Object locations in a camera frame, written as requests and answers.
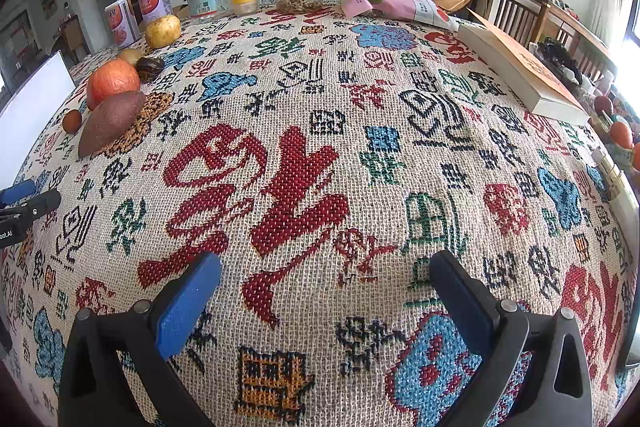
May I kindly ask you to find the wooden side table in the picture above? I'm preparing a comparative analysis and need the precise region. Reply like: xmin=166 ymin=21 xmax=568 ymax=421
xmin=492 ymin=0 xmax=618 ymax=78

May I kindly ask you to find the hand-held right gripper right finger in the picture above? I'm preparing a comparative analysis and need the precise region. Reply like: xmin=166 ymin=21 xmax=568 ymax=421
xmin=429 ymin=249 xmax=601 ymax=427

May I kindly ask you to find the dark passion fruit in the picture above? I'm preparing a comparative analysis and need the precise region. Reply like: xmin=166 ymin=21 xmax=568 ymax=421
xmin=136 ymin=57 xmax=166 ymax=82

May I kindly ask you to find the orange mandarin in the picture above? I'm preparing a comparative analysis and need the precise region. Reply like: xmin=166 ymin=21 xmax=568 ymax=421
xmin=86 ymin=58 xmax=142 ymax=112

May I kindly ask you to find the orange round fruit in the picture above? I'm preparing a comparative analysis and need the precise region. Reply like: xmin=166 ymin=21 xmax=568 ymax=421
xmin=609 ymin=121 xmax=635 ymax=148

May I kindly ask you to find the printed woven tablecloth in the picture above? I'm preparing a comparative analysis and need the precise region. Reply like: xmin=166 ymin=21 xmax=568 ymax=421
xmin=0 ymin=0 xmax=637 ymax=427

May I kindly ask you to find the purple sweet potato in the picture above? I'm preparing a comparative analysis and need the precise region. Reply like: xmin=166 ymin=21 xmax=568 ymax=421
xmin=77 ymin=90 xmax=147 ymax=158

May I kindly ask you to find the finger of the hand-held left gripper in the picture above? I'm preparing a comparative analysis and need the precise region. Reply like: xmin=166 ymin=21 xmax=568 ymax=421
xmin=0 ymin=189 xmax=62 ymax=228
xmin=0 ymin=179 xmax=37 ymax=209

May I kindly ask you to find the wooden chair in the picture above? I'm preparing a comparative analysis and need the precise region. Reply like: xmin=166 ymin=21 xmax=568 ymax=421
xmin=482 ymin=0 xmax=551 ymax=48

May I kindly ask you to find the yellow pear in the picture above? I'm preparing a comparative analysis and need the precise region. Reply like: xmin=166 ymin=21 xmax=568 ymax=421
xmin=145 ymin=14 xmax=182 ymax=49

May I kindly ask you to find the pink labelled can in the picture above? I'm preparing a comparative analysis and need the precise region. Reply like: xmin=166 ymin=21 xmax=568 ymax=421
xmin=104 ymin=0 xmax=141 ymax=48
xmin=136 ymin=0 xmax=175 ymax=32

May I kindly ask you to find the white board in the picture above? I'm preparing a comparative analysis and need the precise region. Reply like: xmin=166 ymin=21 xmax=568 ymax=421
xmin=0 ymin=50 xmax=77 ymax=190

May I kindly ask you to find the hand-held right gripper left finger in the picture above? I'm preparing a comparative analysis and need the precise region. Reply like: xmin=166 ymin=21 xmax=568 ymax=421
xmin=57 ymin=251 xmax=223 ymax=427

